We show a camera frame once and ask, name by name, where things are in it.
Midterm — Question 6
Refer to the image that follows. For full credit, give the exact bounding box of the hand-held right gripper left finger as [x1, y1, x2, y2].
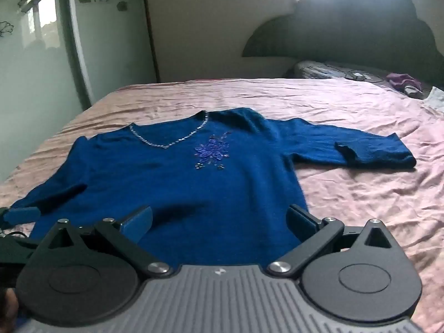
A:
[48, 206, 174, 279]

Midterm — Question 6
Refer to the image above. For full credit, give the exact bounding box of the wardrobe with floral glass door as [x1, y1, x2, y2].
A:
[0, 0, 158, 184]

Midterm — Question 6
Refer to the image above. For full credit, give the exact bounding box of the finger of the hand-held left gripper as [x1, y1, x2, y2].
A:
[0, 206, 41, 226]

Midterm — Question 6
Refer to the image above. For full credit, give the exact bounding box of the white cloth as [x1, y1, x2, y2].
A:
[403, 85, 444, 114]

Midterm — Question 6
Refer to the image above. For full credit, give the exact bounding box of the bed with pink sheet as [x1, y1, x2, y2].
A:
[0, 77, 444, 333]

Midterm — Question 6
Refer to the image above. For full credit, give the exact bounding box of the blue knit sweater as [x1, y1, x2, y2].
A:
[10, 107, 417, 272]

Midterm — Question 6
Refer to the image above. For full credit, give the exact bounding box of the dark cloud-shaped headboard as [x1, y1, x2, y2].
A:
[242, 0, 444, 81]

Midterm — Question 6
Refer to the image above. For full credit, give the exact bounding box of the patterned pillow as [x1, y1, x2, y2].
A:
[286, 60, 398, 83]

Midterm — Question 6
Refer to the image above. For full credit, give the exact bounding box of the purple cloth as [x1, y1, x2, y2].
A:
[386, 72, 431, 94]

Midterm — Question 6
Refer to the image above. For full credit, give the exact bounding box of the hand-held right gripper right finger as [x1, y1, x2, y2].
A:
[266, 203, 395, 279]

